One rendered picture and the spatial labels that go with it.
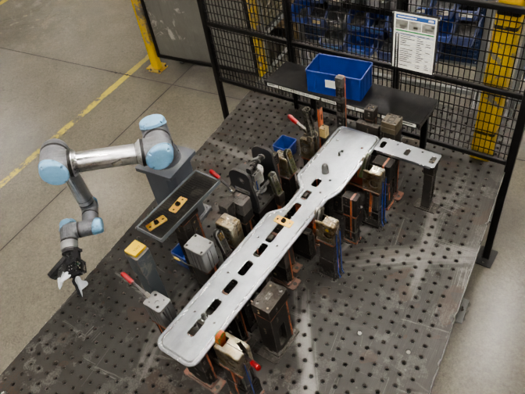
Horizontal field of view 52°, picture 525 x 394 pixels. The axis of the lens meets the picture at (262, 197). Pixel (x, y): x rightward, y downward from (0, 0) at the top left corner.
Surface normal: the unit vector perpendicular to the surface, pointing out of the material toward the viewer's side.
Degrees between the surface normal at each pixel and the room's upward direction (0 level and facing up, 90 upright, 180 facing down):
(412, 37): 90
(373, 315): 0
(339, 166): 0
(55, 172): 89
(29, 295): 0
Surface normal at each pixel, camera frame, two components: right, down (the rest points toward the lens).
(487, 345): -0.14, -0.69
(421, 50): -0.57, 0.64
